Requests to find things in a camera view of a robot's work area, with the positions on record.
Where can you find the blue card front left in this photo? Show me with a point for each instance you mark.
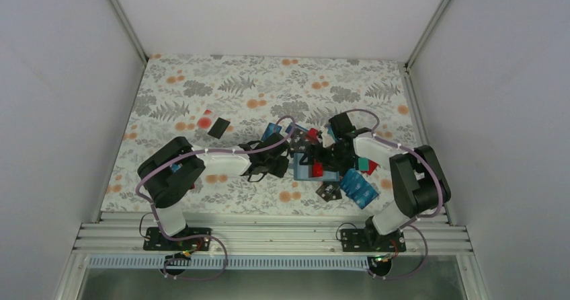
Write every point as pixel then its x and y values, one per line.
pixel 270 130

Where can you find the aluminium rail frame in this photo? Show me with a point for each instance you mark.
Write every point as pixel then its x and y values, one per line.
pixel 268 234

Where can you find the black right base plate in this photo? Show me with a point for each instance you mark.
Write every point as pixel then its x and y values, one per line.
pixel 364 240

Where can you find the black VIP card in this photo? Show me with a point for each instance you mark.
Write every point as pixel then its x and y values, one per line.
pixel 298 142

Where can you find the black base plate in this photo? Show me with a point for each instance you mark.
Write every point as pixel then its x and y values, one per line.
pixel 364 240
pixel 156 241

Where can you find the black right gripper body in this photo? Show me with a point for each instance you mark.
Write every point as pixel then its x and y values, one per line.
pixel 331 159

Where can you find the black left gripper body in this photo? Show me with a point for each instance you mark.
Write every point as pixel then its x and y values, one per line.
pixel 277 171

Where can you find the teal leather card holder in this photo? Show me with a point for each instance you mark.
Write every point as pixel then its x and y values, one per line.
pixel 303 172

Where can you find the black card near left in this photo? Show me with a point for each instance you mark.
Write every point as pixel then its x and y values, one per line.
pixel 218 128

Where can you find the black card with chip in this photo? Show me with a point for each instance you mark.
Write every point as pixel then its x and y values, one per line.
pixel 329 191

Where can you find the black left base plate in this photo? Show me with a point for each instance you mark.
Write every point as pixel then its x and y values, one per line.
pixel 156 241

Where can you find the blue card pile front right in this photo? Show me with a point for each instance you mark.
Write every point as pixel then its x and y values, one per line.
pixel 357 188

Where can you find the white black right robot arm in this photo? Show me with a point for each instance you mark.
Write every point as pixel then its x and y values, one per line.
pixel 418 184

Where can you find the white card with red circle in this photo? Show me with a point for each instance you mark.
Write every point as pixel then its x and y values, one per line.
pixel 207 120

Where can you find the floral patterned table mat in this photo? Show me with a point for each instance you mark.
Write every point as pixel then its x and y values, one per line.
pixel 251 92

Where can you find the red yellow logo card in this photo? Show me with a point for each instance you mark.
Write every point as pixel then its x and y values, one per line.
pixel 317 170

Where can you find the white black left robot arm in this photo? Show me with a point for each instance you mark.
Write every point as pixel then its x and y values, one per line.
pixel 171 172

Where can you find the red card with black stripe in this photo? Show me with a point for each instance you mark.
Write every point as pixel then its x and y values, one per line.
pixel 313 135

